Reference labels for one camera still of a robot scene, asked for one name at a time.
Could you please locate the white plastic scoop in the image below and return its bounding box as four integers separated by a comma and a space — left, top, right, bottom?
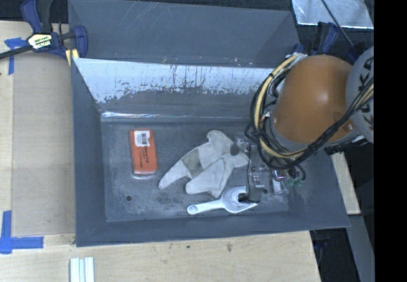
186, 186, 259, 216

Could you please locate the white cloth glove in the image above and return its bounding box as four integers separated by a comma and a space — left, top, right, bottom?
158, 129, 251, 199

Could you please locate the orange flat block with label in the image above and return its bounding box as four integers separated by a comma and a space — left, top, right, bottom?
128, 129, 159, 176

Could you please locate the grey metal bin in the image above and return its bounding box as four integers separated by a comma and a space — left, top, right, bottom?
67, 0, 352, 248

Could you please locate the pale wood board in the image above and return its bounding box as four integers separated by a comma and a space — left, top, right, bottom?
11, 54, 77, 238

